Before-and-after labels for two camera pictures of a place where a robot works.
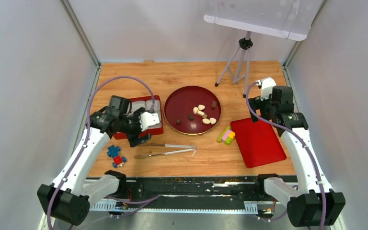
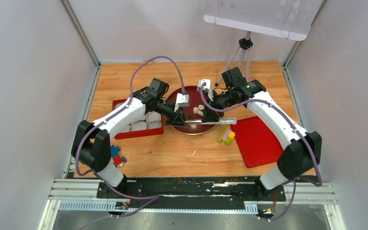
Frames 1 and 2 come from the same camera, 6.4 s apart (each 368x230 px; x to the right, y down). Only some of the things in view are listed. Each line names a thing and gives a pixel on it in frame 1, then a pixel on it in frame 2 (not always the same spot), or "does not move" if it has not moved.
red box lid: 259,142 does not move
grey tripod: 245,43 does not move
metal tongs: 141,156 -> 222,120
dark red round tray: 192,110 does not move
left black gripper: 134,138 -> 179,120
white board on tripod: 293,19 does not move
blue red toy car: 113,151 does not move
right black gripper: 256,103 -> 210,115
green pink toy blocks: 226,136 does not move
